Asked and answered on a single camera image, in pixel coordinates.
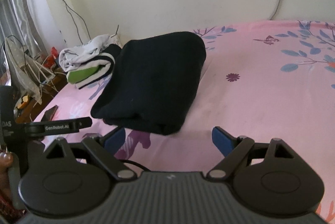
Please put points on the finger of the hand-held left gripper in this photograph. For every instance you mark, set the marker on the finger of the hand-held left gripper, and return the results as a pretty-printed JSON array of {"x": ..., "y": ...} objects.
[{"x": 62, "y": 126}]

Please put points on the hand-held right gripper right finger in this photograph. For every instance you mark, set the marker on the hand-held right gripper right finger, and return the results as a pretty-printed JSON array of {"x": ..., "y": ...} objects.
[{"x": 222, "y": 140}]

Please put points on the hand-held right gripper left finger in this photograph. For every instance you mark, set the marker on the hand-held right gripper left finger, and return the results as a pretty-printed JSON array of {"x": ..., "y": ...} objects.
[{"x": 115, "y": 140}]

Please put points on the dark navy garment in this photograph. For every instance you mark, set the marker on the dark navy garment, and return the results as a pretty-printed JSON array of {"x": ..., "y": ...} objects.
[{"x": 154, "y": 82}]

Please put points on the person's left hand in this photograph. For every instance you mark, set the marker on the person's left hand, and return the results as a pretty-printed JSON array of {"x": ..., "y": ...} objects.
[{"x": 5, "y": 161}]

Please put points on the dark phone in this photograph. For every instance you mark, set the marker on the dark phone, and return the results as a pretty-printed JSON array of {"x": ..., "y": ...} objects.
[{"x": 49, "y": 113}]

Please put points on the wooden side table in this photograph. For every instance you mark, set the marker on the wooden side table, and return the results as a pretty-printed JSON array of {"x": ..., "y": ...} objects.
[{"x": 39, "y": 98}]

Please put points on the pink floral bed sheet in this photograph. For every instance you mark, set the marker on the pink floral bed sheet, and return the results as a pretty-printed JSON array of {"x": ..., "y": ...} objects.
[{"x": 248, "y": 98}]

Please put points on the green white navy striped garment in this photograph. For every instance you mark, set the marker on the green white navy striped garment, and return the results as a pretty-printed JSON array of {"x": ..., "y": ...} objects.
[{"x": 91, "y": 69}]

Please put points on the red packet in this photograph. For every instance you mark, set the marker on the red packet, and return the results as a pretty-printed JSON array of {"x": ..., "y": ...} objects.
[{"x": 53, "y": 53}]

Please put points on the crumpled white cloth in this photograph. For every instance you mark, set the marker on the crumpled white cloth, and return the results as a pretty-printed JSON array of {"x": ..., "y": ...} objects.
[{"x": 81, "y": 52}]

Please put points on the grey curtain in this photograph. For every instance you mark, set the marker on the grey curtain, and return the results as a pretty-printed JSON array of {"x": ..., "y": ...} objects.
[{"x": 19, "y": 4}]

